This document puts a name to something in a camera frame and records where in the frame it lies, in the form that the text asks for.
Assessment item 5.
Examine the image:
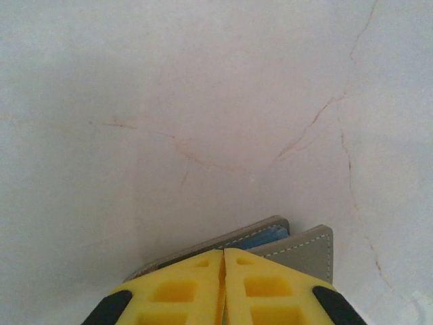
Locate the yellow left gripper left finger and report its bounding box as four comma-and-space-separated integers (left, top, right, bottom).
81, 248, 226, 325

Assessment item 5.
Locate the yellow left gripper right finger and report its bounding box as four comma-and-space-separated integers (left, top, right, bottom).
223, 248, 368, 325

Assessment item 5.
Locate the grey leather card holder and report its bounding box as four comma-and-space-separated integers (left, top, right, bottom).
123, 214, 335, 293

